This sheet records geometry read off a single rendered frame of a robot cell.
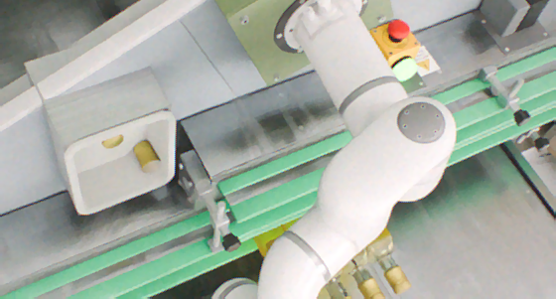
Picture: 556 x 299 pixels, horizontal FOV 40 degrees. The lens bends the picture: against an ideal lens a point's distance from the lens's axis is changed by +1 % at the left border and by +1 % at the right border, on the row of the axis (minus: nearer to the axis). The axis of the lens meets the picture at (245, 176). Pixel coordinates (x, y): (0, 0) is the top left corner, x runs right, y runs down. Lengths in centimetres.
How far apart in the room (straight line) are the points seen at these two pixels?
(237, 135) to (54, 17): 71
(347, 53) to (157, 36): 28
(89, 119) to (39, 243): 30
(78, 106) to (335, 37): 38
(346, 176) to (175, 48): 39
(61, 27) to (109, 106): 74
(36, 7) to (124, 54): 79
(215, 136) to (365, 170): 46
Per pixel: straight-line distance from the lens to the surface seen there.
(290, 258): 95
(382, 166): 92
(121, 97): 115
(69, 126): 113
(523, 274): 172
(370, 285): 140
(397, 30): 140
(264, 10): 109
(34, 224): 137
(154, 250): 135
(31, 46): 184
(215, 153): 131
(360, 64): 107
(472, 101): 151
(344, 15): 112
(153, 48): 115
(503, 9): 156
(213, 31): 119
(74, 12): 189
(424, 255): 166
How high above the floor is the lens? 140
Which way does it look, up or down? 23 degrees down
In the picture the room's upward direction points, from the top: 151 degrees clockwise
